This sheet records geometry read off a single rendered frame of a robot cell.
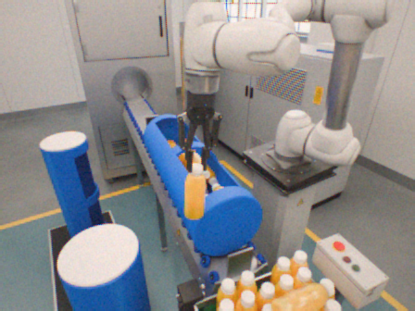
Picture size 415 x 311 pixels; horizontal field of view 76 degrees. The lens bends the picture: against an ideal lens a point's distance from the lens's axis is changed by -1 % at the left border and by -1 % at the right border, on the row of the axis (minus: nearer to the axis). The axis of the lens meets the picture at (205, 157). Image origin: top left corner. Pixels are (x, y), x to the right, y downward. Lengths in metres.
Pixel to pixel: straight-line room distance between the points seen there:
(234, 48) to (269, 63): 0.08
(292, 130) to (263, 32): 0.85
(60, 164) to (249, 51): 1.55
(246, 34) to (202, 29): 0.12
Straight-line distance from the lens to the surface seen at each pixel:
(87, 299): 1.07
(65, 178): 1.97
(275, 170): 1.44
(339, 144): 1.30
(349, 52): 1.12
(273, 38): 0.57
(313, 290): 0.86
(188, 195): 0.84
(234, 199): 0.95
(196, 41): 0.67
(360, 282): 0.98
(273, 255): 1.78
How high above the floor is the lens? 1.81
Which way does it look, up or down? 30 degrees down
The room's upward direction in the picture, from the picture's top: straight up
